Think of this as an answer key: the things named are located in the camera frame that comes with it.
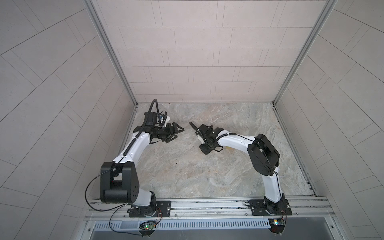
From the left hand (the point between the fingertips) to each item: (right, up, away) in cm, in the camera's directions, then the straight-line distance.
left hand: (182, 130), depth 81 cm
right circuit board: (+45, -42, -12) cm, 63 cm away
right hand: (+12, -14, +12) cm, 22 cm away
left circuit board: (-14, -40, -17) cm, 46 cm away
